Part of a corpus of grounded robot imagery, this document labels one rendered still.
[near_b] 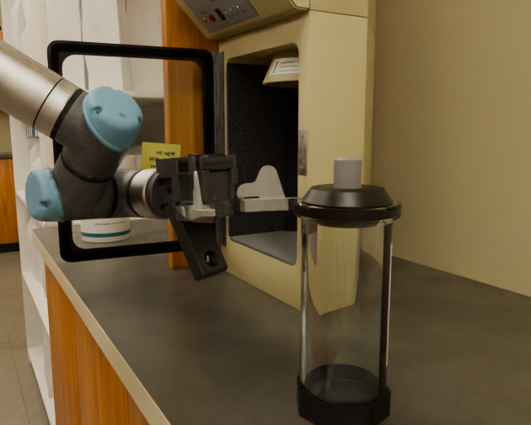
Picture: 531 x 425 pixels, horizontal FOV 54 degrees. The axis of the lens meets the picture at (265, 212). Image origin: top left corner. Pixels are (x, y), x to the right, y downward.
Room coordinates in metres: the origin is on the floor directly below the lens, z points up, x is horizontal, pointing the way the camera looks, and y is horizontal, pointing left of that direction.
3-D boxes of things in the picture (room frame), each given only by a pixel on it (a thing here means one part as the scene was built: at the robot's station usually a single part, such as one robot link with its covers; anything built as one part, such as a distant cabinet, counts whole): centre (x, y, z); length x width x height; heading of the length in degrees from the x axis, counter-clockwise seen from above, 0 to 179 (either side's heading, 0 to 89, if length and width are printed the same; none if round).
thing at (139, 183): (0.77, 0.15, 1.14); 0.08 x 0.05 x 0.08; 135
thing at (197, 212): (0.61, 0.08, 1.16); 0.09 x 0.03 x 0.06; 9
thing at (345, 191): (0.53, -0.08, 1.18); 0.09 x 0.09 x 0.07
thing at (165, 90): (1.01, 0.24, 1.19); 0.30 x 0.01 x 0.40; 115
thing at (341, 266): (0.53, -0.08, 1.06); 0.11 x 0.11 x 0.21
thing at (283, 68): (0.98, -0.08, 1.34); 0.18 x 0.18 x 0.05
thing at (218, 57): (1.07, 0.09, 1.19); 0.03 x 0.02 x 0.39; 30
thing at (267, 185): (0.69, -0.01, 1.16); 0.09 x 0.03 x 0.06; 81
